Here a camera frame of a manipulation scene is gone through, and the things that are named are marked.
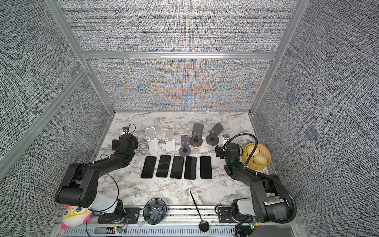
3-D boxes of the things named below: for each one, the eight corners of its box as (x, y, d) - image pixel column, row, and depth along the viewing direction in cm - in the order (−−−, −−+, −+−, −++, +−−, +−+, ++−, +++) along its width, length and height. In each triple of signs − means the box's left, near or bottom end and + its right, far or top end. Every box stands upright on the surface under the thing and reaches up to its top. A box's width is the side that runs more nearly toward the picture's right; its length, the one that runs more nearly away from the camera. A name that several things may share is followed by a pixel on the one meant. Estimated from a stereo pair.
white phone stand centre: (165, 152, 99) (164, 148, 95) (164, 133, 109) (163, 129, 105) (176, 151, 99) (175, 147, 95) (174, 132, 109) (173, 128, 105)
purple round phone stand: (179, 156, 97) (179, 147, 88) (180, 144, 102) (179, 135, 93) (191, 156, 97) (191, 147, 88) (190, 144, 102) (191, 135, 93)
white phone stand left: (150, 150, 100) (146, 140, 91) (148, 138, 106) (144, 128, 97) (159, 148, 101) (156, 138, 92) (156, 136, 107) (153, 126, 98)
